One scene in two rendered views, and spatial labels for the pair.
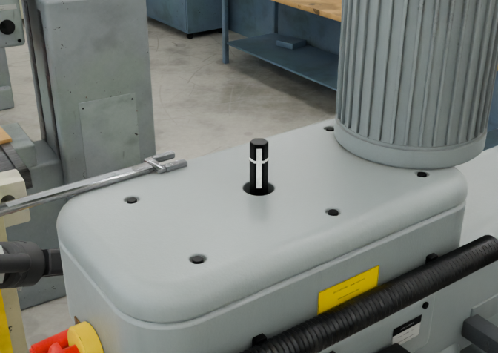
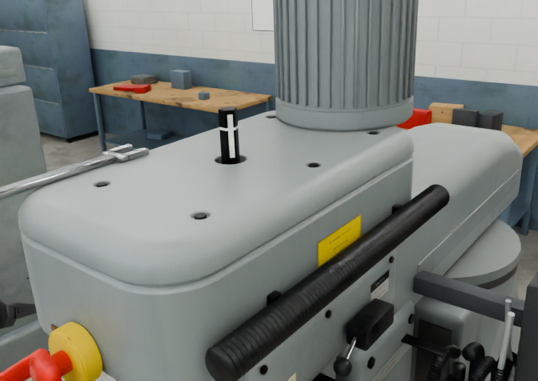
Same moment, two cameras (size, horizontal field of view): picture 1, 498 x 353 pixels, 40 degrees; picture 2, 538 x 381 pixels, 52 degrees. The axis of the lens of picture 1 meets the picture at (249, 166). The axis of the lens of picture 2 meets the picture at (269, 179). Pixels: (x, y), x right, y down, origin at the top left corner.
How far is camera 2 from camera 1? 24 cm
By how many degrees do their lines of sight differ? 16
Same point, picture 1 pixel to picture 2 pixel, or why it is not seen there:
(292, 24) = (158, 120)
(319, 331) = (330, 278)
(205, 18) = (81, 123)
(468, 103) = (402, 63)
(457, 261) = (420, 206)
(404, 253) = (377, 202)
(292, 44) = (160, 135)
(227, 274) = (238, 222)
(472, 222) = not seen: hidden behind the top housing
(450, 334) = (406, 291)
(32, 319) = not seen: outside the picture
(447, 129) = (388, 88)
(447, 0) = not seen: outside the picture
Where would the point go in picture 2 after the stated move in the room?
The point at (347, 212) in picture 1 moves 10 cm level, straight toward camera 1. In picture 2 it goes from (327, 163) to (351, 196)
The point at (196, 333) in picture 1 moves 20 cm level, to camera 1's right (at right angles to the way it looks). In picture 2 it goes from (217, 291) to (427, 252)
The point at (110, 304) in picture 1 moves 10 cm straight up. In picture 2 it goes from (108, 281) to (90, 168)
